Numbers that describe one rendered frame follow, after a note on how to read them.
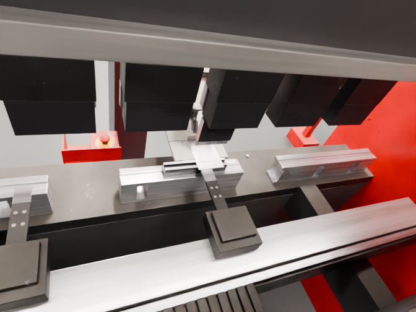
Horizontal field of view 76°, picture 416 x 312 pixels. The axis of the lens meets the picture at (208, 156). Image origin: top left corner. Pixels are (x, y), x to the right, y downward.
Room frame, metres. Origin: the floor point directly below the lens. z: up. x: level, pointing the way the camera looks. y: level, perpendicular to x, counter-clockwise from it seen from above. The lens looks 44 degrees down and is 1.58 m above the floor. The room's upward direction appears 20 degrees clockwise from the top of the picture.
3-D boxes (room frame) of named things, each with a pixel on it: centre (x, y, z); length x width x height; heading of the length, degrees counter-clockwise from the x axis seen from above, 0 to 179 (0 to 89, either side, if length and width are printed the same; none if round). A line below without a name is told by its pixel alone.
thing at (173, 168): (0.56, 0.02, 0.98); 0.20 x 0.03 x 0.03; 123
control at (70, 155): (0.67, 0.44, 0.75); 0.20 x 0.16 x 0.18; 123
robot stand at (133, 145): (1.11, 0.49, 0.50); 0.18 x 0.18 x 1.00; 37
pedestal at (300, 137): (2.29, -0.85, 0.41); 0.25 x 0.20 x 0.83; 33
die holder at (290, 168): (0.87, -0.46, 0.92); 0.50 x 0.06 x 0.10; 123
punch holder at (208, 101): (0.59, -0.02, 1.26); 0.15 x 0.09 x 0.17; 123
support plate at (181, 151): (0.70, 0.08, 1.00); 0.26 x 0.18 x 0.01; 33
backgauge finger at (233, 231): (0.44, -0.08, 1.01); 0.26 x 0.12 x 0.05; 33
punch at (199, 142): (0.58, 0.00, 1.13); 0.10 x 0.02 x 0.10; 123
